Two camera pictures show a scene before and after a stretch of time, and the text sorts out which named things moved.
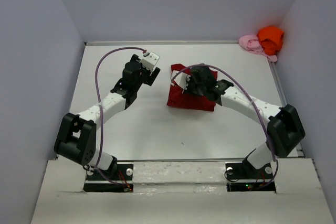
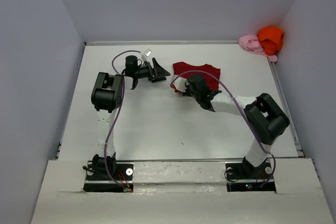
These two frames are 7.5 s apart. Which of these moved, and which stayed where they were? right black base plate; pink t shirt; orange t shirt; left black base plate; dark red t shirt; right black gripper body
Moved: dark red t shirt; right black gripper body
Stayed: right black base plate; orange t shirt; pink t shirt; left black base plate
